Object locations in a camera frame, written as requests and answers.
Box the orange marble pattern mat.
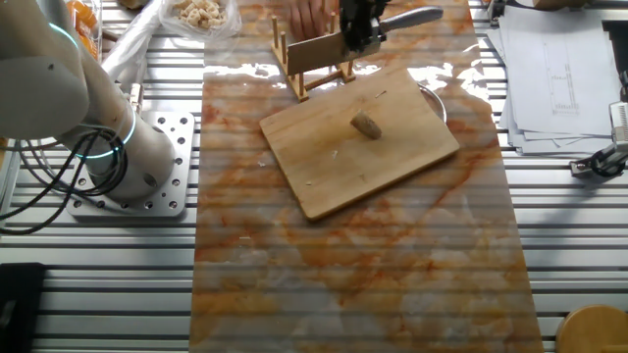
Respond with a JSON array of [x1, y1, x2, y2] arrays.
[[188, 0, 546, 353]]

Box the wooden peg rack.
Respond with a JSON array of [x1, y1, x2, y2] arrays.
[[269, 12, 357, 103]]

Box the small grey camera on mount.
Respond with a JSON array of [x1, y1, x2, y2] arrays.
[[568, 100, 628, 178]]

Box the lotus root piece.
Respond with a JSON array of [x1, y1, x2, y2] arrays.
[[348, 108, 383, 141]]

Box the bare person hand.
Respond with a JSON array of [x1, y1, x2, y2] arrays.
[[287, 0, 340, 43]]

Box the wooden cutting board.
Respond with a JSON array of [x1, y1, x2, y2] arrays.
[[258, 66, 461, 222]]

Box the wooden mug tree stand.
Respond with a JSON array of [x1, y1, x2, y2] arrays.
[[555, 303, 628, 353]]

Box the steel handled cleaver knife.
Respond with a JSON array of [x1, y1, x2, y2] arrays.
[[286, 5, 445, 78]]

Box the clear plastic bag roll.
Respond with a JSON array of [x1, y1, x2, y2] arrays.
[[100, 0, 166, 92]]

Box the clear plastic fruit container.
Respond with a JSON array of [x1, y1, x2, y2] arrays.
[[66, 0, 104, 63]]

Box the bag of lotus slices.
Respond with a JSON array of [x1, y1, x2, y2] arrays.
[[157, 0, 243, 42]]

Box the black box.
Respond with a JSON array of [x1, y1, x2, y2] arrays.
[[0, 262, 48, 353]]

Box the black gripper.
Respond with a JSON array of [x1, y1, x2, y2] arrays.
[[339, 0, 389, 54]]

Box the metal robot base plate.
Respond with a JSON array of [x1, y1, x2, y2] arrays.
[[66, 111, 196, 218]]

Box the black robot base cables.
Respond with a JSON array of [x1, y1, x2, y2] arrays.
[[0, 127, 130, 236]]

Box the white paper stack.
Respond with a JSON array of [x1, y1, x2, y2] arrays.
[[488, 4, 624, 157]]

